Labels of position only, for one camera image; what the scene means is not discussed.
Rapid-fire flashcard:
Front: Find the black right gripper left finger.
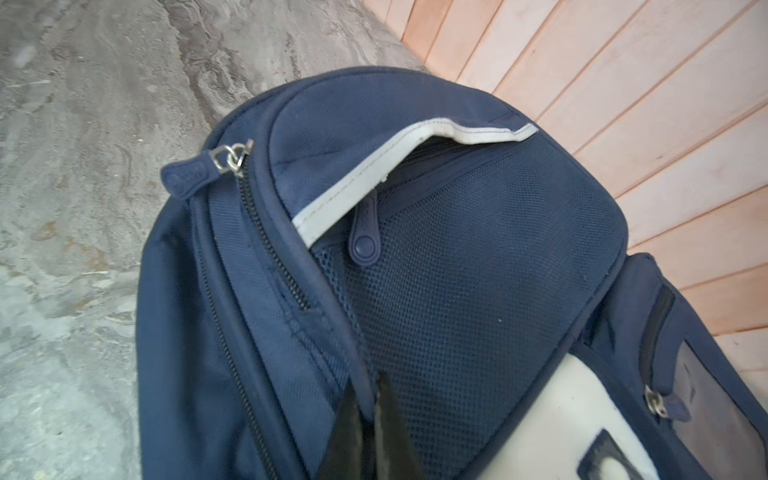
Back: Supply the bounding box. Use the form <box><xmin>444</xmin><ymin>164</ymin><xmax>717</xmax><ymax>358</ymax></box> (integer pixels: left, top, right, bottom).
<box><xmin>316</xmin><ymin>382</ymin><xmax>365</xmax><ymax>480</ymax></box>

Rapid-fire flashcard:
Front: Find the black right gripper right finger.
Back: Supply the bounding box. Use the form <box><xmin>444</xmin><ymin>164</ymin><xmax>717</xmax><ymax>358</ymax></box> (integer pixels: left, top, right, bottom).
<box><xmin>374</xmin><ymin>372</ymin><xmax>426</xmax><ymax>480</ymax></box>

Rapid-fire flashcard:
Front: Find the navy blue student backpack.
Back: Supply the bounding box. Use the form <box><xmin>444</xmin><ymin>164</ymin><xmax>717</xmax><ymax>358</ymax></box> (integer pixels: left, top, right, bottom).
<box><xmin>136</xmin><ymin>67</ymin><xmax>767</xmax><ymax>479</ymax></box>

